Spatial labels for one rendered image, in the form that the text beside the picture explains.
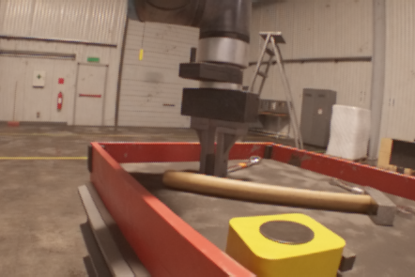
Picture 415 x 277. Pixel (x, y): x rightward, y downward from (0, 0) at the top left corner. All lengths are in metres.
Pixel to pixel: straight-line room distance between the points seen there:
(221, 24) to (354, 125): 6.33
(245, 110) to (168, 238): 0.28
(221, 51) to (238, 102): 0.09
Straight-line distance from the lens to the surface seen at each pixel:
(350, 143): 6.78
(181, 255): 0.20
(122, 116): 10.46
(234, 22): 0.48
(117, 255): 0.31
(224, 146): 0.49
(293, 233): 0.22
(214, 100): 0.48
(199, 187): 0.41
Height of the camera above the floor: 1.03
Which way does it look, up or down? 7 degrees down
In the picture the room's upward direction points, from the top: 5 degrees clockwise
